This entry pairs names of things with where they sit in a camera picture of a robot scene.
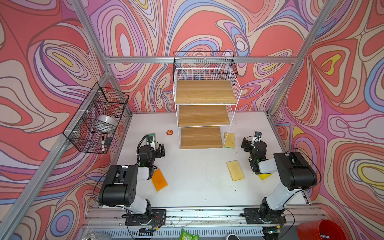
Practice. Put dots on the white wire wooden shelf rack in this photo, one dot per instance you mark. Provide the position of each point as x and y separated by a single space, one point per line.
205 100

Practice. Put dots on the yellow sponge right table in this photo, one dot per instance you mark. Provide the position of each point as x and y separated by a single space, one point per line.
264 176

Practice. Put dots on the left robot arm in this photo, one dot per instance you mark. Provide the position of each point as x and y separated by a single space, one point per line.
119 188

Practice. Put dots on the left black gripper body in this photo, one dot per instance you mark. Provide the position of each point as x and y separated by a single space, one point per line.
159 150

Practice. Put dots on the black marker in basket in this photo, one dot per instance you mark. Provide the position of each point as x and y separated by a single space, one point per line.
103 144

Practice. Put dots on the silver tape roll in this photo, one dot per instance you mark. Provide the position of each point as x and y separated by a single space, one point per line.
105 121

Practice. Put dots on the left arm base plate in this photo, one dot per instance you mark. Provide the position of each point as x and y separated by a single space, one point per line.
152 218

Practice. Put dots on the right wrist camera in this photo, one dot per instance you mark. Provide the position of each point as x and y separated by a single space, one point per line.
258 135

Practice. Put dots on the aluminium front rail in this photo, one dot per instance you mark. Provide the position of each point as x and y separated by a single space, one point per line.
227 216

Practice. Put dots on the green sponge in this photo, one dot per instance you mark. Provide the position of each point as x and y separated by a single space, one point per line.
152 134

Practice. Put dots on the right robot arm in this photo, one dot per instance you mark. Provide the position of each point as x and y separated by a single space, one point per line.
294 171

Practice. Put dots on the pale yellow sponge orange underside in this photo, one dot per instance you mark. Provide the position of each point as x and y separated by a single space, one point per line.
235 171

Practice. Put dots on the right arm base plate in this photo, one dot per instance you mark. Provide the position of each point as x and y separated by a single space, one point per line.
262 216

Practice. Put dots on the black wire basket on wall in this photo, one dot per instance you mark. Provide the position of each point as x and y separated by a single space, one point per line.
93 132

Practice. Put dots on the small red round sticker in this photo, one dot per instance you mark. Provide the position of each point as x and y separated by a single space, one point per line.
169 132

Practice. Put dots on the red bucket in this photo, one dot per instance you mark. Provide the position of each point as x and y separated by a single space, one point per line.
320 230

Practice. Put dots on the yellow sponge beside shelf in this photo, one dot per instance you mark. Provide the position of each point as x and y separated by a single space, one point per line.
230 140

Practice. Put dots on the green snack bag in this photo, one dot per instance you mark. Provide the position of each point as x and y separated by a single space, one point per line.
187 236

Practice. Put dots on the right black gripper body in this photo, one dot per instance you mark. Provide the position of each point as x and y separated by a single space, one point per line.
246 144

